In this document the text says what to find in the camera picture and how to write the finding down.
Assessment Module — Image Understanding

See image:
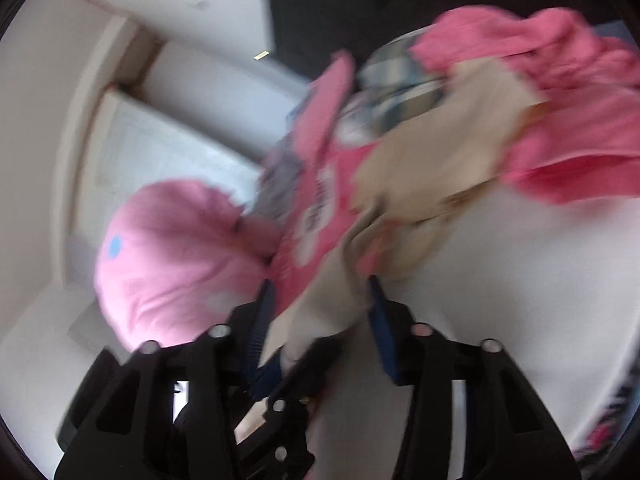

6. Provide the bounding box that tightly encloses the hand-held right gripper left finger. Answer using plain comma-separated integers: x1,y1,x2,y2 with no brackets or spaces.
54,277,276,480

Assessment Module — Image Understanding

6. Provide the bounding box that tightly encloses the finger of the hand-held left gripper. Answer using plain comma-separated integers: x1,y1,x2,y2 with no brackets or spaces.
240,340,346,480

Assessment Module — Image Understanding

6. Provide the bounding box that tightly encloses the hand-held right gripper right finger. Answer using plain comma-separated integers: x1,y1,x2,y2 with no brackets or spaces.
367,275,583,480

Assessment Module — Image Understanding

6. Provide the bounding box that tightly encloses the large beige cloth garment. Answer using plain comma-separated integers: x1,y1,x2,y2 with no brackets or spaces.
260,57,551,366

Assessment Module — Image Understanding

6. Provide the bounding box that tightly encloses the person's left forearm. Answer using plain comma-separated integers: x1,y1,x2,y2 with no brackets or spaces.
92,177,273,353

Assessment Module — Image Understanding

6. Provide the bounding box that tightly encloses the person's left hand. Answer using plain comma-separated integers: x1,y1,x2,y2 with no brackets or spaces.
235,212,283,268

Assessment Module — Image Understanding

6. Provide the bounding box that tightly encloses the blue plaid cloth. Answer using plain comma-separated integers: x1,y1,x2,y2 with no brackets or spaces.
357,30,451,131

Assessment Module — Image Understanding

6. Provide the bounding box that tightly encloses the pink floral bed sheet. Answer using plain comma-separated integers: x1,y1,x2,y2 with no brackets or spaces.
265,5,640,311

